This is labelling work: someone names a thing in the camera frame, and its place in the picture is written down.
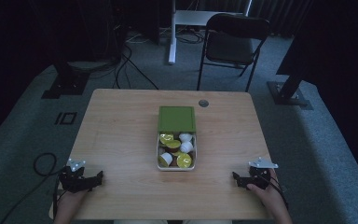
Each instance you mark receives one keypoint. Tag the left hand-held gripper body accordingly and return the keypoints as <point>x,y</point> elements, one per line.
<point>71,179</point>

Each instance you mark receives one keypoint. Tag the white capsule box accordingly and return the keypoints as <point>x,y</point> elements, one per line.
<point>159,166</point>

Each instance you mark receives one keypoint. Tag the pile of coffee capsules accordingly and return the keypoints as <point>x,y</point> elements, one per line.
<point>184,160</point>

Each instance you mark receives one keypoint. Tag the black folding chair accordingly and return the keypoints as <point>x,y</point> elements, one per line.
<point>230,46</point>

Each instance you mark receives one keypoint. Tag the person's right hand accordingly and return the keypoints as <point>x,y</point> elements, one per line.
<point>270,193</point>

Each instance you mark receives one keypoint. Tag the green sliding box lid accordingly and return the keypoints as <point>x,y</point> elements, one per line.
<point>176,119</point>

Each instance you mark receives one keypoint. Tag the person's left hand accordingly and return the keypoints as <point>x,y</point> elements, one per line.
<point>71,199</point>

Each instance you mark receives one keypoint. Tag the white desk frame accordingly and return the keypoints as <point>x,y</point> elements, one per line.
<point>172,37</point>

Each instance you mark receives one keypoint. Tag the black slanted stand with base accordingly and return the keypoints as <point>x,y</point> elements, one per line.
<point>287,93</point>

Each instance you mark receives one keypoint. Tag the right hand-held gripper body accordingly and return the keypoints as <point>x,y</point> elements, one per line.
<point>260,177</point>

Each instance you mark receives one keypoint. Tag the black stand with flat base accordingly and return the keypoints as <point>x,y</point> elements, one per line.
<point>66,82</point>

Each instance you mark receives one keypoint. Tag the grey round table grommet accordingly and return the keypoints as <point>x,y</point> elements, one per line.
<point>203,103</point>

